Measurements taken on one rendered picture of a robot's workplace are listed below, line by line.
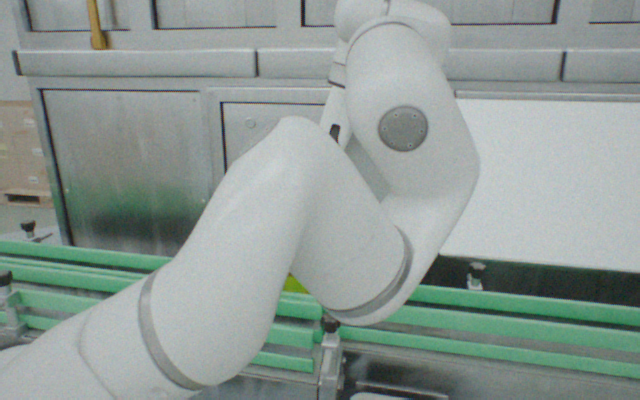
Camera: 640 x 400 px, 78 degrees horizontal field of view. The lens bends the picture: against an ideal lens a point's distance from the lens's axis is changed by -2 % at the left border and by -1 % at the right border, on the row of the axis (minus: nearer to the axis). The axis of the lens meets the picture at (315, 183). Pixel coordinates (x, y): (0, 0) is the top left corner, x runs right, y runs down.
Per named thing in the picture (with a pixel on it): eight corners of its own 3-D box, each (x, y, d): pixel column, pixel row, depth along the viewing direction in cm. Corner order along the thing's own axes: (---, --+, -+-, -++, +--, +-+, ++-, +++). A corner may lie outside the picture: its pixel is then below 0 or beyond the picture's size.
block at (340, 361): (346, 377, 74) (347, 346, 72) (338, 420, 65) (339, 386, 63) (327, 374, 74) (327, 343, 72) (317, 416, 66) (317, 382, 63)
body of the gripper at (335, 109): (334, 71, 69) (317, 133, 73) (324, 74, 59) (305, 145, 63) (376, 84, 68) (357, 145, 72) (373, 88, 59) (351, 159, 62)
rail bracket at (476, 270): (475, 310, 83) (483, 252, 79) (481, 331, 77) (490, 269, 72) (455, 308, 84) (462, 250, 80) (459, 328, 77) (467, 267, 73)
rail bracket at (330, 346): (348, 339, 73) (350, 279, 69) (333, 415, 58) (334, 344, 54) (332, 337, 74) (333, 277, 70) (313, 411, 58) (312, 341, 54)
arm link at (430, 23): (334, 95, 42) (337, 35, 59) (450, 126, 43) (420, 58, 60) (360, 12, 37) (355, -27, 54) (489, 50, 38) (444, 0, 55)
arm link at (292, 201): (246, 429, 26) (446, 344, 23) (78, 320, 20) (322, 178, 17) (256, 279, 38) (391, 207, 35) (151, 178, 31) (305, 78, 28)
